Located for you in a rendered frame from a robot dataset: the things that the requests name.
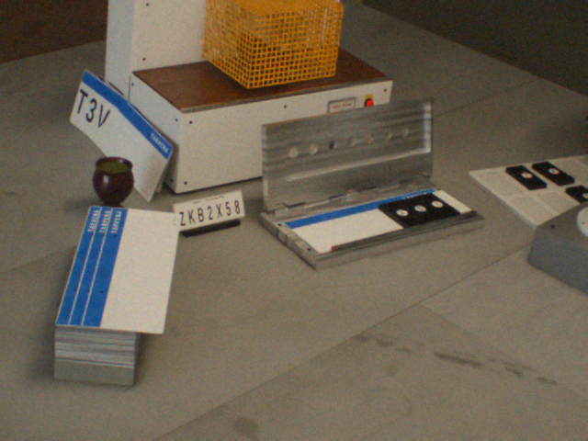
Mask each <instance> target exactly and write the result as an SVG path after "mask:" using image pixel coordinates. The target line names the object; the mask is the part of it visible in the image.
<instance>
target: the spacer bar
mask: <svg viewBox="0 0 588 441"><path fill-rule="evenodd" d="M432 193H433V194H435V195H436V196H438V197H439V198H441V199H443V200H444V201H446V202H447V204H448V205H450V206H451V207H453V208H454V209H456V210H458V211H459V212H460V214H461V213H466V212H470V211H471V209H469V208H468V207H466V206H465V205H463V204H461V203H459V201H458V200H456V199H455V198H453V197H452V196H450V195H449V194H448V193H447V192H445V191H443V190H439V191H436V192H432Z"/></svg>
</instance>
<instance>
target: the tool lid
mask: <svg viewBox="0 0 588 441"><path fill-rule="evenodd" d="M404 127H405V128H406V133H405V135H403V136H402V135H401V130H402V128H404ZM386 130H388V131H389V137H388V138H387V140H384V137H383V134H384V132H385V131H386ZM369 133H370V134H371V141H370V142H369V143H366V136H367V135H368V134H369ZM349 137H352V138H353V144H352V145H351V146H348V145H347V141H348V138H349ZM332 140H334V148H333V149H332V150H330V149H329V143H330V142H331V141H332ZM312 144H314V145H315V146H316V150H315V152H314V153H309V147H310V146H311V145H312ZM261 146H262V179H263V209H268V210H270V209H275V208H276V204H279V202H285V204H286V205H288V206H291V205H296V204H300V203H301V202H302V204H303V202H304V204H305V207H303V208H305V209H306V208H309V207H315V206H319V205H323V204H327V202H329V201H330V197H331V196H336V195H340V194H345V193H348V188H352V187H356V189H359V190H363V189H368V188H371V187H377V189H378V190H377V191H375V192H380V191H384V190H389V189H393V188H398V187H399V185H400V181H402V180H407V179H412V178H415V174H419V173H422V175H432V174H433V158H434V98H433V97H432V96H423V97H418V98H412V99H406V100H401V101H394V102H389V103H384V104H377V105H372V106H367V107H362V108H356V109H350V110H346V111H339V112H334V113H327V114H322V115H317V116H310V117H305V118H299V119H289V120H283V121H277V122H272V123H267V124H266V125H261ZM292 148H295V150H296V153H295V155H294V157H292V158H290V157H289V151H290V149H292Z"/></svg>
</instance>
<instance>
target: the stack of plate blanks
mask: <svg viewBox="0 0 588 441"><path fill-rule="evenodd" d="M101 208H102V207H90V208H89V211H88V213H87V216H86V221H85V226H84V229H83V232H82V236H81V240H80V243H79V245H78V248H77V252H76V256H75V259H74V262H73V267H71V269H72V272H70V275H69V277H68V280H67V284H66V287H65V291H64V294H63V297H62V303H61V307H60V309H59V313H58V316H57V319H56V322H55V326H56V330H55V359H54V378H55V379H69V380H74V381H85V382H95V383H107V384H118V385H129V386H133V384H134V380H135V374H136V368H137V364H138V358H139V353H140V347H141V339H142V333H136V332H125V331H116V330H104V329H95V328H84V327H73V326H70V325H69V321H70V318H71V315H72V311H73V308H74V302H75V298H76V295H77V291H78V289H79V284H80V281H81V277H82V274H83V271H84V267H85V261H86V258H87V255H88V250H89V247H90V243H91V241H92V237H93V233H95V229H96V224H97V221H98V216H99V212H100V210H101Z"/></svg>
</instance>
